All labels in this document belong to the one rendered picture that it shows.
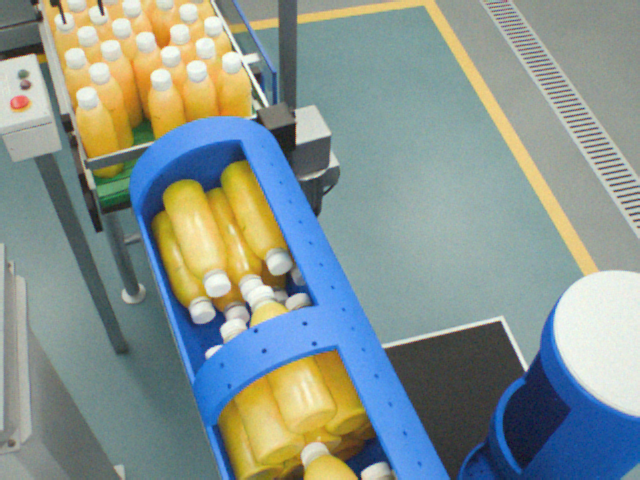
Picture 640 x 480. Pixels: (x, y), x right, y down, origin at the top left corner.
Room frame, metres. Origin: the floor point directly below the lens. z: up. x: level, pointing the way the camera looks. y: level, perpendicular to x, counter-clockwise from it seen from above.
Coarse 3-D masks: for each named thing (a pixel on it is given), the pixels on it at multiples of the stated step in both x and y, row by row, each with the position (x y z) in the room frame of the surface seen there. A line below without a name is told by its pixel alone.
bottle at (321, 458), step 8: (312, 456) 0.34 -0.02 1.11; (320, 456) 0.34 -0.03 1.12; (328, 456) 0.33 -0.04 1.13; (312, 464) 0.32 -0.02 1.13; (320, 464) 0.32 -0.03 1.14; (328, 464) 0.32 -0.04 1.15; (336, 464) 0.32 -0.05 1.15; (344, 464) 0.32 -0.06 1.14; (312, 472) 0.31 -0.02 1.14; (320, 472) 0.30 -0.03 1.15; (328, 472) 0.30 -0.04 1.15; (336, 472) 0.30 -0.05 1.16; (344, 472) 0.30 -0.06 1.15; (352, 472) 0.31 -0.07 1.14
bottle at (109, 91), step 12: (96, 84) 1.10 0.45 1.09; (108, 84) 1.11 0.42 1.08; (108, 96) 1.09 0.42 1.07; (120, 96) 1.11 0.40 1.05; (108, 108) 1.08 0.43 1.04; (120, 108) 1.10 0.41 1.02; (120, 120) 1.09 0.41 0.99; (120, 132) 1.09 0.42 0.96; (132, 132) 1.12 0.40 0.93; (120, 144) 1.08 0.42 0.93; (132, 144) 1.11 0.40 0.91
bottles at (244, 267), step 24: (216, 192) 0.81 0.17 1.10; (168, 216) 0.77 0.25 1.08; (216, 216) 0.76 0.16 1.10; (168, 240) 0.72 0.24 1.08; (240, 240) 0.71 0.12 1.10; (168, 264) 0.68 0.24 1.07; (240, 264) 0.66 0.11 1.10; (264, 264) 0.70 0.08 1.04; (192, 288) 0.63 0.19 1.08; (240, 288) 0.63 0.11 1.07; (192, 312) 0.59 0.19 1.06; (240, 312) 0.62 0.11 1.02; (240, 432) 0.38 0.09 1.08; (312, 432) 0.38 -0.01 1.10; (360, 432) 0.39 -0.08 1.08; (240, 456) 0.35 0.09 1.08; (336, 456) 0.38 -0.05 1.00
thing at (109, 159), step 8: (144, 144) 1.04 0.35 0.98; (120, 152) 1.01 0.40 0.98; (128, 152) 1.02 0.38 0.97; (136, 152) 1.02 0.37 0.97; (88, 160) 0.99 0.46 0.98; (96, 160) 0.99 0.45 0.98; (104, 160) 1.00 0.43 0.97; (112, 160) 1.00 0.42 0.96; (120, 160) 1.01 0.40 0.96; (128, 160) 1.02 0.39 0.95; (96, 168) 0.99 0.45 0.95
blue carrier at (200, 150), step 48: (192, 144) 0.80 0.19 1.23; (240, 144) 0.88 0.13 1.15; (144, 192) 0.76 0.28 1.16; (288, 192) 0.74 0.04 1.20; (144, 240) 0.70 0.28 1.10; (288, 240) 0.62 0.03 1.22; (288, 288) 0.69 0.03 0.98; (336, 288) 0.56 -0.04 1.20; (192, 336) 0.57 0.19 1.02; (240, 336) 0.46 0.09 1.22; (288, 336) 0.46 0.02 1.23; (336, 336) 0.47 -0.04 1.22; (192, 384) 0.44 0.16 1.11; (240, 384) 0.40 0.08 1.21; (384, 384) 0.41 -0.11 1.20; (384, 432) 0.33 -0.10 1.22
